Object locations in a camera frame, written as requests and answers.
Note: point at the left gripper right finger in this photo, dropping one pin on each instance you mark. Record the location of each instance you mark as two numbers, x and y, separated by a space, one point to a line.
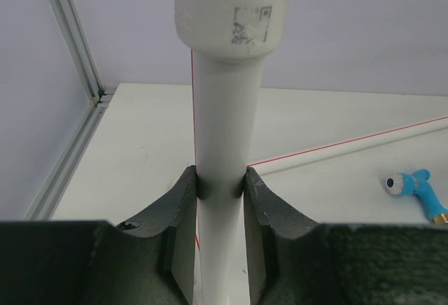
275 252

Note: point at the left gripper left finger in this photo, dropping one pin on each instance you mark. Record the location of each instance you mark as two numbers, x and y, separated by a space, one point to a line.
160 258

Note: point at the white PVC pipe frame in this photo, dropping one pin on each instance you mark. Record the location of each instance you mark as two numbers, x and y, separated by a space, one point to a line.
230 40

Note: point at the blue plastic faucet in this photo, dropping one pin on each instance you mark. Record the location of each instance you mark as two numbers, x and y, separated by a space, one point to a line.
417 184

